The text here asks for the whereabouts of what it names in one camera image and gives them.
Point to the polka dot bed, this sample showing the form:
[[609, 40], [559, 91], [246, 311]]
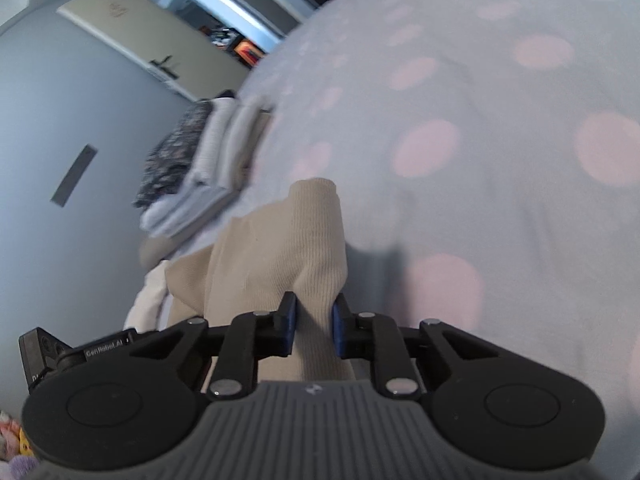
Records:
[[500, 210]]

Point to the cream door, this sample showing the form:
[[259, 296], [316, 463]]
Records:
[[140, 25]]

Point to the beige sweater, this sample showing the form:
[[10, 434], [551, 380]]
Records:
[[290, 260]]

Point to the pale grey folded garment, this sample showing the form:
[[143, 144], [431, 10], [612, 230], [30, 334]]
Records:
[[212, 145]]

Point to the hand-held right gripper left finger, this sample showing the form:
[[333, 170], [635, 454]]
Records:
[[289, 325]]

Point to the orange box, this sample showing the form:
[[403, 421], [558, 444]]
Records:
[[248, 54]]

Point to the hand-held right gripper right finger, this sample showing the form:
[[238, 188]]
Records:
[[341, 327]]

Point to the cream white garment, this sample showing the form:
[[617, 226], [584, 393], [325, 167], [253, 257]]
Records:
[[147, 300]]

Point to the pale blue folded garment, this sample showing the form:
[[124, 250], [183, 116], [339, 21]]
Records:
[[185, 210]]

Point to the taupe cloth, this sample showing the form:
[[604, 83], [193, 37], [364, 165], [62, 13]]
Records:
[[155, 250]]

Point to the grey wall plate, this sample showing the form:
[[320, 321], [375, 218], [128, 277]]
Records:
[[74, 175]]

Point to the tan folded garment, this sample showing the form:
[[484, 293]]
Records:
[[257, 155]]

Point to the cream folded garment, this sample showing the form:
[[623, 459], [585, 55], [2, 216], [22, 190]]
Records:
[[240, 140]]

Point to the colourful plush toy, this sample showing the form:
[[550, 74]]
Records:
[[12, 445]]

